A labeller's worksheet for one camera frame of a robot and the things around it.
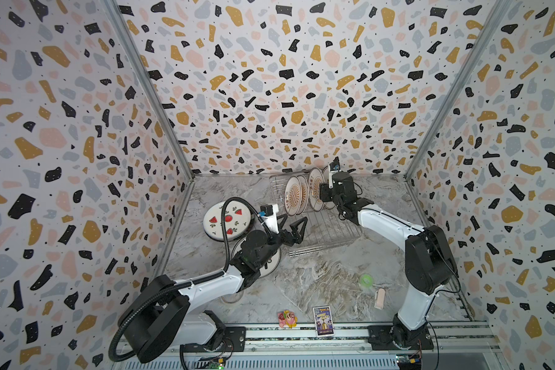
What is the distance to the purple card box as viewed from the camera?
0.76 metres

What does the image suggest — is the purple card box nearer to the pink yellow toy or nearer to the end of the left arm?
the pink yellow toy

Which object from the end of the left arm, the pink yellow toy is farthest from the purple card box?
the end of the left arm

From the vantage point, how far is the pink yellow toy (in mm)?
762

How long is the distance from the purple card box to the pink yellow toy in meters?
0.07
